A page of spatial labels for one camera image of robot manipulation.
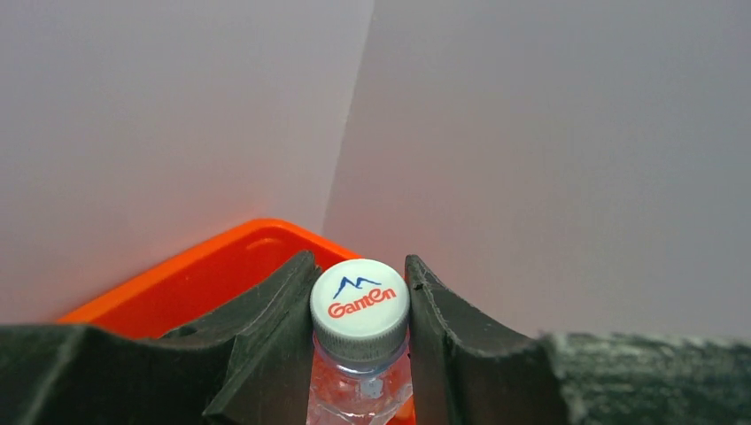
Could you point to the crushed clear water bottle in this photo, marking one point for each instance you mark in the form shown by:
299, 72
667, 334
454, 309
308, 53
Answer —
361, 370

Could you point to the orange plastic bin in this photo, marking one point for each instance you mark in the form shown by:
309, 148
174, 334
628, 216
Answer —
207, 276

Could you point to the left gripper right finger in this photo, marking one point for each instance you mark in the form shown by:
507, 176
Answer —
468, 368

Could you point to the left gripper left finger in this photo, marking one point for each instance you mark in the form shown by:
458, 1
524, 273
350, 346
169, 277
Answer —
246, 362

